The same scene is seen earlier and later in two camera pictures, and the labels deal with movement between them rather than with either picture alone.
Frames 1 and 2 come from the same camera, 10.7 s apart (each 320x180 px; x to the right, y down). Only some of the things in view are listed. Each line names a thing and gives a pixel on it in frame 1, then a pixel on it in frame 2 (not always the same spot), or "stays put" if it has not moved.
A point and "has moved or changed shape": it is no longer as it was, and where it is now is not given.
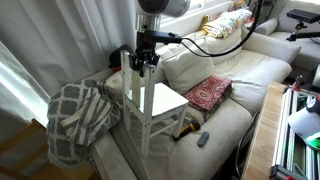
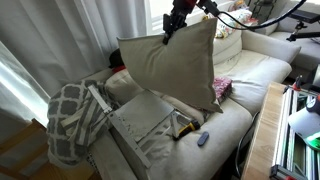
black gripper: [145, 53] -> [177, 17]
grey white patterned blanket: [78, 112] stays put
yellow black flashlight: [193, 126] stays put
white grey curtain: [45, 44] stays put
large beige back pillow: [180, 67] has moved or changed shape
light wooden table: [263, 151] stays put
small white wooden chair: [160, 106] -> [140, 117]
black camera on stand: [303, 16] stays put
